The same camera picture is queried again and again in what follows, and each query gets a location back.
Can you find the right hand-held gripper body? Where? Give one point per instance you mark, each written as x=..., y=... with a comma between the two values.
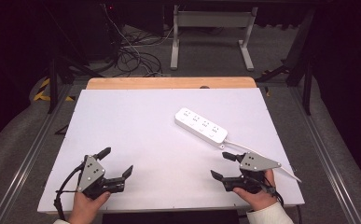
x=254, y=162

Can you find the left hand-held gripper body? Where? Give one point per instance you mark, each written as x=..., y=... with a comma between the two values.
x=91, y=174

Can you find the person's left hand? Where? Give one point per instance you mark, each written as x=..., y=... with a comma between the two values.
x=83, y=208

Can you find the person's right hand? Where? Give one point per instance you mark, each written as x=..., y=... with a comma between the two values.
x=259, y=200

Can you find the white power strip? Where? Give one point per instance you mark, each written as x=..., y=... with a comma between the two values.
x=200, y=126

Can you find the yellow black hazard tape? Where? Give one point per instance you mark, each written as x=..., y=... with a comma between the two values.
x=43, y=93

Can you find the black metal stand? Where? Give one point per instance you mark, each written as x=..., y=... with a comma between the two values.
x=307, y=81
x=53, y=84

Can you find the aluminium floor rail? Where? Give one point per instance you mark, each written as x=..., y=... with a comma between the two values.
x=327, y=158
x=29, y=158

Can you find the white metal desk frame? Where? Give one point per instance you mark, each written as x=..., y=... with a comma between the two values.
x=212, y=19

